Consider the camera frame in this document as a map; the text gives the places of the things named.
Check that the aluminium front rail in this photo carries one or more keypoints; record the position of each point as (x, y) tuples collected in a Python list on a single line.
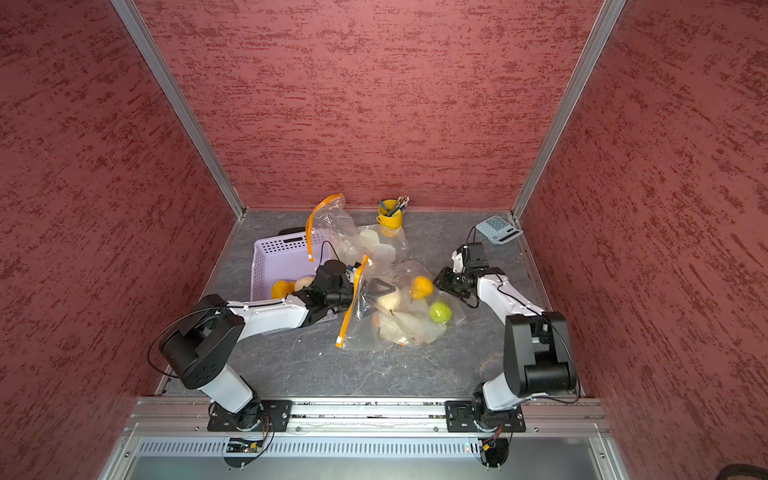
[(367, 417)]

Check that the lilac perforated plastic basket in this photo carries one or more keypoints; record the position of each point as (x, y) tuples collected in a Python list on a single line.
[(286, 258)]

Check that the green pear in right bag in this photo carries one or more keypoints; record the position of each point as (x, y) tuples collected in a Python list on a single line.
[(440, 312)]

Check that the yellow pear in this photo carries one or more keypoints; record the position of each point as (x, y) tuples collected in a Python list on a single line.
[(282, 288)]

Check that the grey calculator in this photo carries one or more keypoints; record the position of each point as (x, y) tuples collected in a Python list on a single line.
[(498, 230)]

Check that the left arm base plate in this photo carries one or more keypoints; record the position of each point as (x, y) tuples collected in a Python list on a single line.
[(276, 415)]

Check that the pens in cup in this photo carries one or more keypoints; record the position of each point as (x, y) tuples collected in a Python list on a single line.
[(392, 207)]

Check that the beige round fruit bag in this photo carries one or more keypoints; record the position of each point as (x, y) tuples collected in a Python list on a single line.
[(303, 282)]

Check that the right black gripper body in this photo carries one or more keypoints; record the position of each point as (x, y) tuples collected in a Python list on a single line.
[(454, 282)]

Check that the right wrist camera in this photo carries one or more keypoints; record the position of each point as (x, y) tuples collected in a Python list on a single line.
[(469, 257)]

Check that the yellow fruit in right bag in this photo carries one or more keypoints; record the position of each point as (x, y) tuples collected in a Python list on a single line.
[(421, 287)]

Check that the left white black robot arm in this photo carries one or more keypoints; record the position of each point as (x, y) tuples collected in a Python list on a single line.
[(198, 345)]

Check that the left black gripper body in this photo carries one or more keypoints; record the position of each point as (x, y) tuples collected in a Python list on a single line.
[(341, 297)]

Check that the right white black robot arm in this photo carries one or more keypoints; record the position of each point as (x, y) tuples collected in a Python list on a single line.
[(537, 360)]

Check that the clear zip-top bag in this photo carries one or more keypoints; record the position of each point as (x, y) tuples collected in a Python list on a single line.
[(330, 222), (366, 328)]

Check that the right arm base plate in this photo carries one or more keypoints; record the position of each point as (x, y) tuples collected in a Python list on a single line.
[(469, 416)]

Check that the yellow pen cup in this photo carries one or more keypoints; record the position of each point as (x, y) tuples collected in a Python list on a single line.
[(394, 222)]

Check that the cream round fruit right bag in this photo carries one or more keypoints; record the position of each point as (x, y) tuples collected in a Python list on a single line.
[(390, 301)]

